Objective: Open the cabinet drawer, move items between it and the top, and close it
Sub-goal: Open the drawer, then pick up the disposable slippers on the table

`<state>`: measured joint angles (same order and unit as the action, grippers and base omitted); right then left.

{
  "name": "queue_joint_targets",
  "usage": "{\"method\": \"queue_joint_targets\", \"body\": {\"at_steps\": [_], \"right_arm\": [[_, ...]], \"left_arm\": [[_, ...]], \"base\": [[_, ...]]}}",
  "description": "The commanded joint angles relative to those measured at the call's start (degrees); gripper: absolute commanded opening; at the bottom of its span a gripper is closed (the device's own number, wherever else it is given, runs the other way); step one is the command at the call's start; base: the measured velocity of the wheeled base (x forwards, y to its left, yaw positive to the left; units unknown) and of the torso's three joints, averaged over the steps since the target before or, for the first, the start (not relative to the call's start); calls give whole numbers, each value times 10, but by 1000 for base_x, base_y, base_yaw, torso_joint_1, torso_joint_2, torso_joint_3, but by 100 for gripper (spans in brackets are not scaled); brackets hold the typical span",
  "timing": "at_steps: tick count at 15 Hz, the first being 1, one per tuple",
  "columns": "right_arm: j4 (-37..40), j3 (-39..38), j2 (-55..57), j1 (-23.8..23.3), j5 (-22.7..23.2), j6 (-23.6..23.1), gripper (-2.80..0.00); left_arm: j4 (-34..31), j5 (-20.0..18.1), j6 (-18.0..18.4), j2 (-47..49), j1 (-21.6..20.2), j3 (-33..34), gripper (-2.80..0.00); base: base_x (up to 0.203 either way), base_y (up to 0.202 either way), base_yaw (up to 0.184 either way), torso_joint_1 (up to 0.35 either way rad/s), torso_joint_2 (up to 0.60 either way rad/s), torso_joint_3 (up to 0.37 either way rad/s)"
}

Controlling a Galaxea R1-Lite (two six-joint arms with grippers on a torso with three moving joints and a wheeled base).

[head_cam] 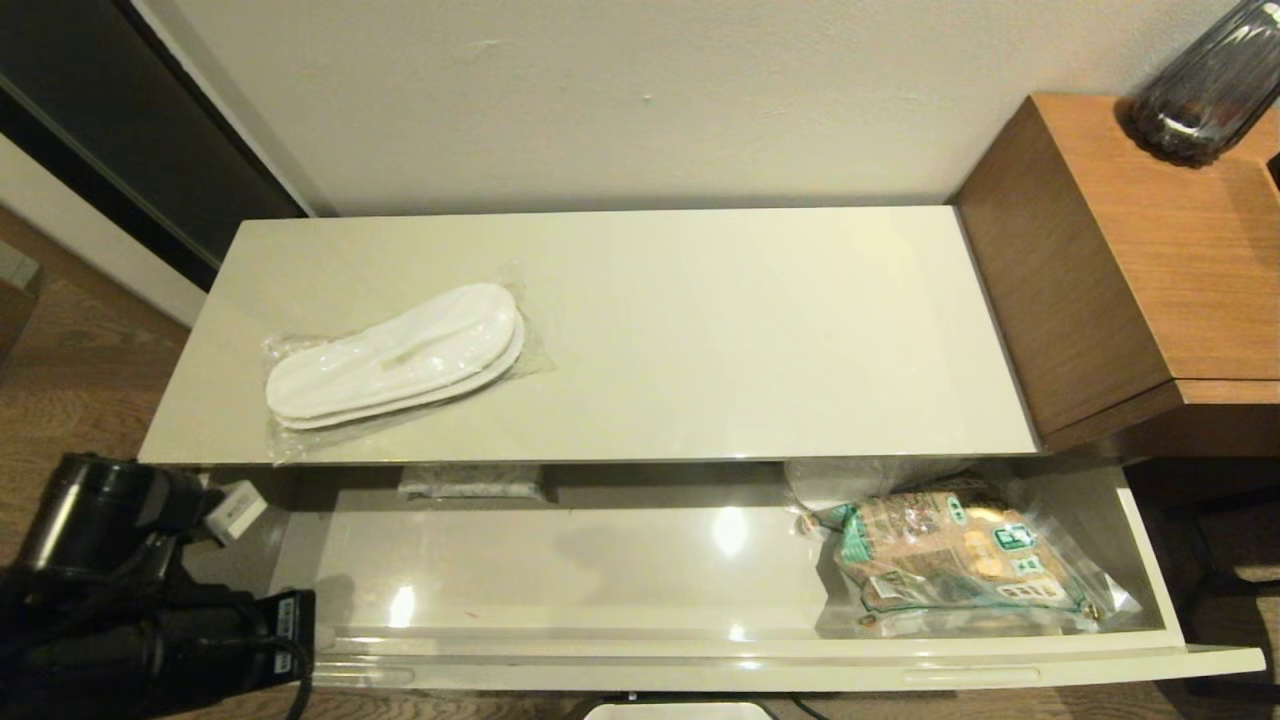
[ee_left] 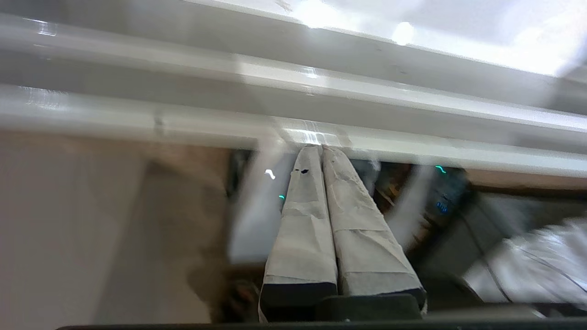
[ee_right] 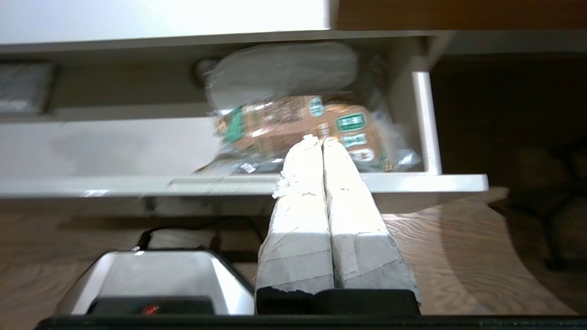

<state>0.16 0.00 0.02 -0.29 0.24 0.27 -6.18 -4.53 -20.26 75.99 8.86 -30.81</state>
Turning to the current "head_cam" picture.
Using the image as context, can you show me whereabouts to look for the white patterned tissue packet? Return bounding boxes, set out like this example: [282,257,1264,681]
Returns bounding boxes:
[398,463,549,503]

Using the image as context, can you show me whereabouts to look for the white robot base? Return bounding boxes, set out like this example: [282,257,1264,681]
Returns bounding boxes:
[580,700,779,720]

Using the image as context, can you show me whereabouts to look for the dark sliding door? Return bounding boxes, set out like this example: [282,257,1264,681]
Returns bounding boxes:
[0,0,311,293]

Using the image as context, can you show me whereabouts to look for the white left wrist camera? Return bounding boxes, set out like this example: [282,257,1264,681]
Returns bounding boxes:
[203,480,269,547]

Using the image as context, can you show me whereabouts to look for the dark ribbed glass vase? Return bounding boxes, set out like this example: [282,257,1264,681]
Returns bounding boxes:
[1120,0,1280,168]

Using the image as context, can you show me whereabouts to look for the white glossy drawer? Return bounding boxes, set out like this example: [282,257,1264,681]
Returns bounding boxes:
[180,455,1266,693]

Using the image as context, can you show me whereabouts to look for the grey brown furniture piece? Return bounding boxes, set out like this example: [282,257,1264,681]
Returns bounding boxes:
[0,250,46,366]

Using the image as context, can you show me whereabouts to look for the green brown snack bag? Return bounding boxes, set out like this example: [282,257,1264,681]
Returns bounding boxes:
[800,480,1141,636]

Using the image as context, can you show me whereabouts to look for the white glossy cabinet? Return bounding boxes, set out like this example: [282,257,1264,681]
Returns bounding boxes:
[140,205,1041,466]

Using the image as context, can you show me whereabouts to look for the bagged white slippers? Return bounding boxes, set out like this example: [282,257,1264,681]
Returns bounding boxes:
[262,262,556,463]
[785,457,986,516]

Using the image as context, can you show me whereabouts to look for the black chair legs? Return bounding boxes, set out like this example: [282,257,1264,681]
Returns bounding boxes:
[1160,480,1280,701]

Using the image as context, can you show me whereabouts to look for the brown wooden desk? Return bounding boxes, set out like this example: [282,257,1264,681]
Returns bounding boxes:
[948,93,1280,456]

